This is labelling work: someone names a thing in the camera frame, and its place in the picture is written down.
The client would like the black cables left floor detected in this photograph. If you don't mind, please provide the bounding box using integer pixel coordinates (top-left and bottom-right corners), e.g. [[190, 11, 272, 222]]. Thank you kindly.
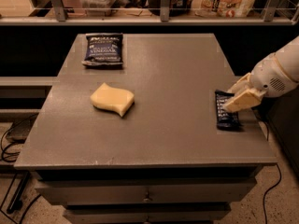
[[0, 113, 41, 224]]

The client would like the lower grey drawer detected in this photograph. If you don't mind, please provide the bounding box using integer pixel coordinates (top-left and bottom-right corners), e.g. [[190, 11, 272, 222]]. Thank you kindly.
[[64, 205, 230, 224]]

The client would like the grey drawer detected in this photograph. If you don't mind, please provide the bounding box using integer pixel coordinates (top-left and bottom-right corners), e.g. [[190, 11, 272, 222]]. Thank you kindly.
[[36, 178, 256, 206], [64, 205, 230, 224]]

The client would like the upper grey drawer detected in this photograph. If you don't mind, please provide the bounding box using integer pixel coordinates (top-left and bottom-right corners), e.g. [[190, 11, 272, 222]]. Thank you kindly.
[[36, 178, 256, 206]]

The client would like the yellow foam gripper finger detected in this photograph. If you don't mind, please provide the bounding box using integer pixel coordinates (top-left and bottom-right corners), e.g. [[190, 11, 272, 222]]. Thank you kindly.
[[222, 88, 266, 113], [227, 73, 251, 94]]

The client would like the blue salt vinegar chip bag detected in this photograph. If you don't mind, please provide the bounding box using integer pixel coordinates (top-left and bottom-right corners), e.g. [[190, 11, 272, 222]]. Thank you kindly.
[[82, 33, 123, 67]]

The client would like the yellow sponge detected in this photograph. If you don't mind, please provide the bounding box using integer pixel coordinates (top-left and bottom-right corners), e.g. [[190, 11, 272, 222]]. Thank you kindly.
[[90, 83, 135, 117]]

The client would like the dark blue rxbar wrapper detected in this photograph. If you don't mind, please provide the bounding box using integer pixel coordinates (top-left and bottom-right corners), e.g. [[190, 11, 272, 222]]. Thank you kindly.
[[215, 90, 241, 131]]

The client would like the grey drawer cabinet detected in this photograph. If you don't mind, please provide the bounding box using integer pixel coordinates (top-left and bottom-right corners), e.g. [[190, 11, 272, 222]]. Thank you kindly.
[[16, 34, 276, 211]]

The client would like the clear plastic container on shelf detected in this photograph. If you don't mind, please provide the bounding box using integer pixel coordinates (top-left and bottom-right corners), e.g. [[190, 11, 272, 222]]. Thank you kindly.
[[79, 0, 116, 16]]

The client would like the grey metal shelf rail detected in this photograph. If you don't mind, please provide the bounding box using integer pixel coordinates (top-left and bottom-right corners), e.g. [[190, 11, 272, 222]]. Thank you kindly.
[[0, 0, 299, 26]]

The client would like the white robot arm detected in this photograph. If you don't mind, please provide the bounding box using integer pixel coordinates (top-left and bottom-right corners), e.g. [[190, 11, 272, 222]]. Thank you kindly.
[[223, 36, 299, 113]]

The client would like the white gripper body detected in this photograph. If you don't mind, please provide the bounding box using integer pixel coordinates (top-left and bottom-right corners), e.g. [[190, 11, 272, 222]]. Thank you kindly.
[[250, 53, 299, 97]]

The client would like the black cable right floor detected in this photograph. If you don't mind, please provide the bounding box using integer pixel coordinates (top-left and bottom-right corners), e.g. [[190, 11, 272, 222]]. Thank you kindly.
[[255, 112, 282, 224]]

